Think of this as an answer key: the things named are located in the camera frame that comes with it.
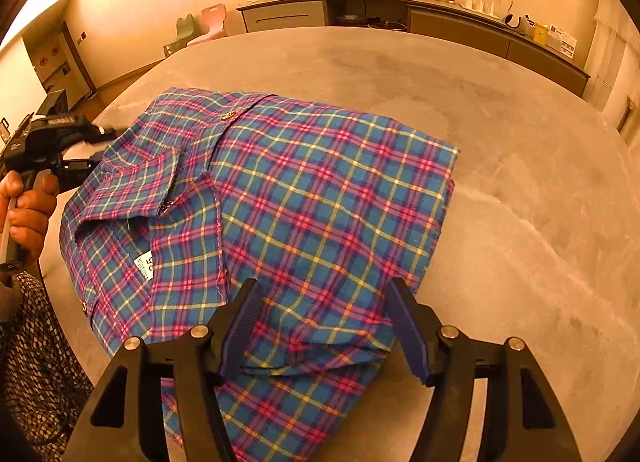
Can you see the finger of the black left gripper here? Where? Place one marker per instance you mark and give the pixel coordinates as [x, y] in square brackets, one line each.
[95, 134]
[73, 173]

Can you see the green plastic child chair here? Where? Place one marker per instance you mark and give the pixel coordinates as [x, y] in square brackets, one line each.
[187, 29]

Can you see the long grey wall sideboard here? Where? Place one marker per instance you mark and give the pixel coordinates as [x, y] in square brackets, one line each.
[431, 18]

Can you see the pink plastic child chair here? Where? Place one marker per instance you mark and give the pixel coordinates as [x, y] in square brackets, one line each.
[214, 17]

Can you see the blue pink plaid shirt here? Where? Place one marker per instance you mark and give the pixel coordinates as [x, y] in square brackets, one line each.
[320, 205]

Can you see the patterned dark knit garment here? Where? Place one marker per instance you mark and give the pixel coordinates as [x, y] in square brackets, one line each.
[43, 386]

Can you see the person's left hand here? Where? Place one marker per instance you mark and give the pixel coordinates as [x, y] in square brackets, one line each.
[28, 212]

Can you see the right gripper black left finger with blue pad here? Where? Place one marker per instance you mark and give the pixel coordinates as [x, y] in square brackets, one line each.
[123, 417]

